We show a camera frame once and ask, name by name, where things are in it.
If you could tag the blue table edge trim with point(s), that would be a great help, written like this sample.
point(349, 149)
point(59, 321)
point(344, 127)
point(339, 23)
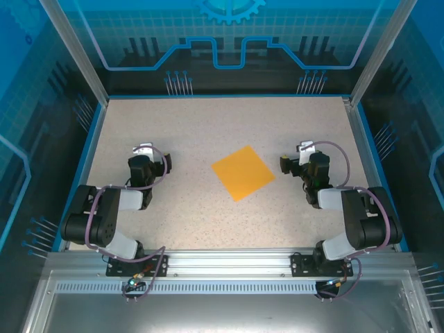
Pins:
point(381, 173)
point(78, 173)

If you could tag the aluminium frame post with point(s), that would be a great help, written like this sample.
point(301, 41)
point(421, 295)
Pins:
point(74, 52)
point(381, 52)

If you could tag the aluminium mounting rail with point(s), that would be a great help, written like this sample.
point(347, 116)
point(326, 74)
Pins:
point(229, 263)

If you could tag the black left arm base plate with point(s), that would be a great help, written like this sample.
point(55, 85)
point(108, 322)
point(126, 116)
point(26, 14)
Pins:
point(118, 271)

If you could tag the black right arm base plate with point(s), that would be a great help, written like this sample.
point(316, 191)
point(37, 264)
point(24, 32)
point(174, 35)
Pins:
point(296, 272)

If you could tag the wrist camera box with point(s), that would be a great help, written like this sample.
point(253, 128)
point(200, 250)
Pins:
point(144, 151)
point(307, 145)

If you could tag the orange paper sheet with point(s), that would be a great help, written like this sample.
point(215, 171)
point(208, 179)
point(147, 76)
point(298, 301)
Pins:
point(243, 173)

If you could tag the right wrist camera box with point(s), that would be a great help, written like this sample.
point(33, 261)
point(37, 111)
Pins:
point(307, 145)

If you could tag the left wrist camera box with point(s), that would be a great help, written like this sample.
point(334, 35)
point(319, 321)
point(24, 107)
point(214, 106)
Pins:
point(144, 151)

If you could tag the grey metal tray panel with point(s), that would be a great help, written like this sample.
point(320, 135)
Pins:
point(222, 312)

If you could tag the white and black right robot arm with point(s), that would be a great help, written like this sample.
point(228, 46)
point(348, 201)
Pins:
point(360, 222)

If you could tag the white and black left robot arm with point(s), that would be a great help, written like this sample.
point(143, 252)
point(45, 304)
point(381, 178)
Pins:
point(104, 215)

